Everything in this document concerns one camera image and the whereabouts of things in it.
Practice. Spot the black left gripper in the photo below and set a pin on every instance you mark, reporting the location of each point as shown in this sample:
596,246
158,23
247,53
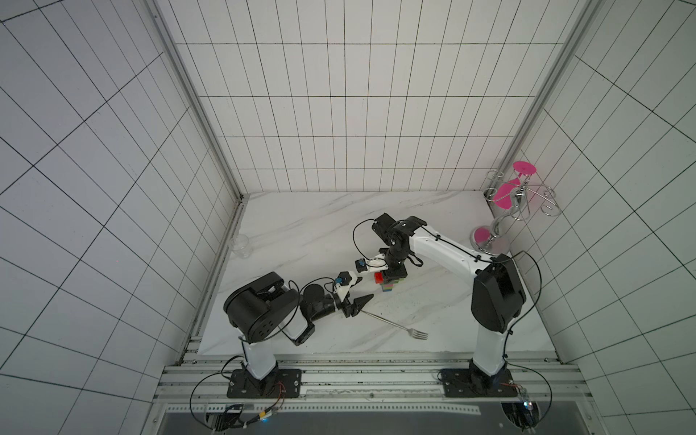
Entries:
360,303

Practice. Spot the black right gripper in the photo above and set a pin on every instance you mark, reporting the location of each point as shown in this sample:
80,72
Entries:
394,271

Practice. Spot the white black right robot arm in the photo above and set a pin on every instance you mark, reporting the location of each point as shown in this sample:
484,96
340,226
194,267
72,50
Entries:
497,299

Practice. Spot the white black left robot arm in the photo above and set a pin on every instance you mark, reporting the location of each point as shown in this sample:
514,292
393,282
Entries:
269,307

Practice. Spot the silver metal fork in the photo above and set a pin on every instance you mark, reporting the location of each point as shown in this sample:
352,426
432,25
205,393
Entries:
413,333

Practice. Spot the chrome pink cup stand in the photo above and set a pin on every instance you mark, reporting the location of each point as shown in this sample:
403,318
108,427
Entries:
516,199

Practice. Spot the clear glass cup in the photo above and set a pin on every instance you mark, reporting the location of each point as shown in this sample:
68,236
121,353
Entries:
241,246

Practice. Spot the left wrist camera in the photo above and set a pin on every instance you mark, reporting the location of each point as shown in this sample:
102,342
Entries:
344,282

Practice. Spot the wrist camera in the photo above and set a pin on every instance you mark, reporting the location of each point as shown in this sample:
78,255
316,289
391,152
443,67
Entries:
371,265
344,282

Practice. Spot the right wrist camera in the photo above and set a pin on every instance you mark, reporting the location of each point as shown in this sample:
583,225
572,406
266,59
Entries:
371,265

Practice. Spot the aluminium mounting rail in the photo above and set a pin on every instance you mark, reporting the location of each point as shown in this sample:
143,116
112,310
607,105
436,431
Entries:
366,383

